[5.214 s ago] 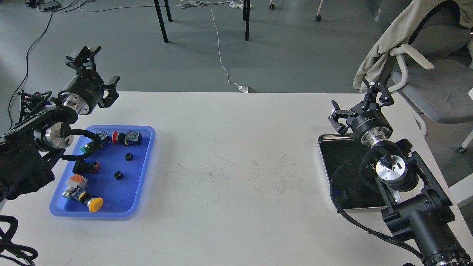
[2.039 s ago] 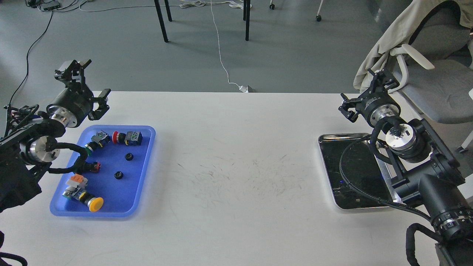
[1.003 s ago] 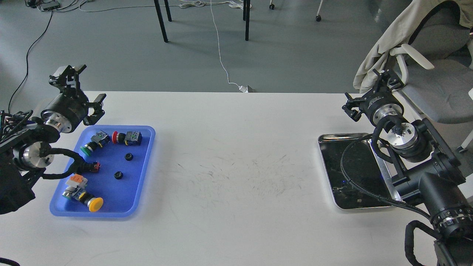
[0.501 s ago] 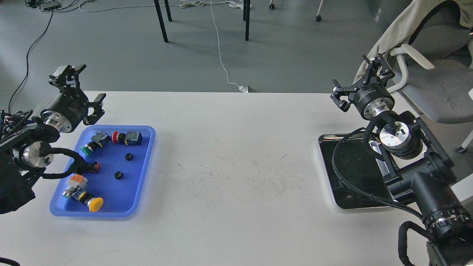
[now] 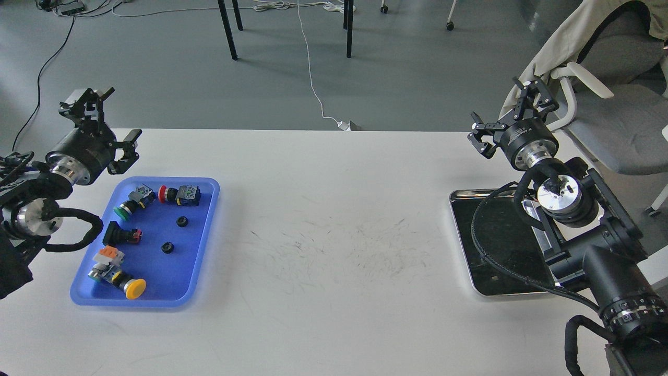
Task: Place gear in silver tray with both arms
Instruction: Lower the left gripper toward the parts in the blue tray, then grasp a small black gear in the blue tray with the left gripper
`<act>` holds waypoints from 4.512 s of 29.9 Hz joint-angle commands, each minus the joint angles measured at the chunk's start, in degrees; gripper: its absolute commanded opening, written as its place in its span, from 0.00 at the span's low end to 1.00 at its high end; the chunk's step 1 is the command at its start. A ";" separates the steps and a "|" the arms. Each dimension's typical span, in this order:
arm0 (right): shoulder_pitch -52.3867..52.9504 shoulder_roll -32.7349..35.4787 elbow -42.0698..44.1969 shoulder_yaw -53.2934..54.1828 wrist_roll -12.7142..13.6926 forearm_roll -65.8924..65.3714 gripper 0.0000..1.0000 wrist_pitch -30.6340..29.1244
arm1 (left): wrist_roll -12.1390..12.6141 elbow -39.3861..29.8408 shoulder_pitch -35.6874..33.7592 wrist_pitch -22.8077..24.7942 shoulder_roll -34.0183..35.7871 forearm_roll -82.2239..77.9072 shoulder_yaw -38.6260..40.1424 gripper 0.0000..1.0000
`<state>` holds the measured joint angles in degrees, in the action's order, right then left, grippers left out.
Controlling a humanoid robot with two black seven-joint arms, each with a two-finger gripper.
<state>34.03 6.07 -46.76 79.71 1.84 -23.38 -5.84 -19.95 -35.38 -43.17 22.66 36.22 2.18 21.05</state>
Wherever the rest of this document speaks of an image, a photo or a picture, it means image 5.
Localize green push button switch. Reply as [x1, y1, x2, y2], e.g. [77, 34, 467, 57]
[114, 184, 157, 221]

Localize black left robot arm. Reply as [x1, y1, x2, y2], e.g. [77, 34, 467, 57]
[1, 88, 142, 298]

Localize white power adapter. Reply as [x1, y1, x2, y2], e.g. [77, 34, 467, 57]
[337, 121, 361, 132]

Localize yellow push button switch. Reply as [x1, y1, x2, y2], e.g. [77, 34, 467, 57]
[88, 263, 147, 300]

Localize black table leg right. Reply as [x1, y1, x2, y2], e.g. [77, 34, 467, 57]
[343, 0, 354, 58]

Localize grey office chair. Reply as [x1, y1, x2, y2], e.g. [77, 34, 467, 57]
[543, 0, 668, 216]

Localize red push button switch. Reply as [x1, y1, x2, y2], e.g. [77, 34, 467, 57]
[157, 185, 201, 206]

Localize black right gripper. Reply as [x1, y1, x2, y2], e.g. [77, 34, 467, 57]
[468, 78, 560, 171]

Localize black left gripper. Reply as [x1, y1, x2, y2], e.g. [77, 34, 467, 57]
[46, 87, 142, 185]

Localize black red-tipped switch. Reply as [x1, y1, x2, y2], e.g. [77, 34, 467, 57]
[102, 221, 142, 247]

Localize blue plastic tray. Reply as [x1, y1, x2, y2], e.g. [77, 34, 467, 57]
[70, 177, 220, 309]

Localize small black gear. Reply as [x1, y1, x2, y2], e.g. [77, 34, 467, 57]
[176, 216, 190, 228]
[161, 241, 174, 254]

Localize orange white connector block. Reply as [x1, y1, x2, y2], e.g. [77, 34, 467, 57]
[93, 245, 124, 268]

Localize black table leg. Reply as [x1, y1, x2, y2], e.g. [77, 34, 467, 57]
[343, 0, 354, 58]
[217, 0, 244, 61]

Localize black table leg left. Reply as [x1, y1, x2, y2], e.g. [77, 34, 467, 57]
[217, 0, 244, 61]

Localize beige jacket on chair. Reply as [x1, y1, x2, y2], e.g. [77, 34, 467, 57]
[519, 1, 666, 135]

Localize black cable on floor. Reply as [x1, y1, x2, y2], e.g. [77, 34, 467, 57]
[11, 0, 126, 152]

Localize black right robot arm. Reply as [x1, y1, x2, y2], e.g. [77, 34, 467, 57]
[468, 78, 667, 375]

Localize white cable on floor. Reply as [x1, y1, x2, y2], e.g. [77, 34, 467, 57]
[253, 0, 357, 126]

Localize silver metal tray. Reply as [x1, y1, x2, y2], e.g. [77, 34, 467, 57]
[449, 190, 554, 297]

